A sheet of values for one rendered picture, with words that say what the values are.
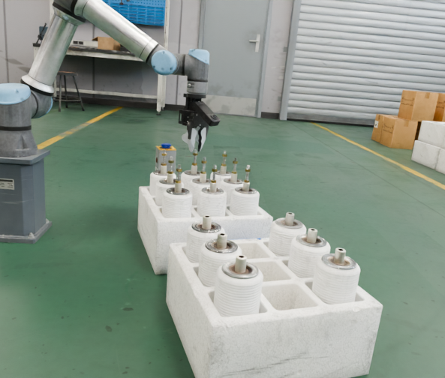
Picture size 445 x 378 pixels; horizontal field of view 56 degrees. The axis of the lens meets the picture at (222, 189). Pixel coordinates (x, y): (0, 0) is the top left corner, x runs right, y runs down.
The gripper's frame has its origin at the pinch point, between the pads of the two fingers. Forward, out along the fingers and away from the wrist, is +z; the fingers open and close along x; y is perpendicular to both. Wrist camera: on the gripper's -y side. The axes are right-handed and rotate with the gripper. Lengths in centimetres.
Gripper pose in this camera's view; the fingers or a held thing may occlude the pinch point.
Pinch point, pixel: (196, 148)
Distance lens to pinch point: 158.1
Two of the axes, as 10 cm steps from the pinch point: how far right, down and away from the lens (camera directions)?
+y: -7.3, -2.4, 6.4
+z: -0.8, 9.6, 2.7
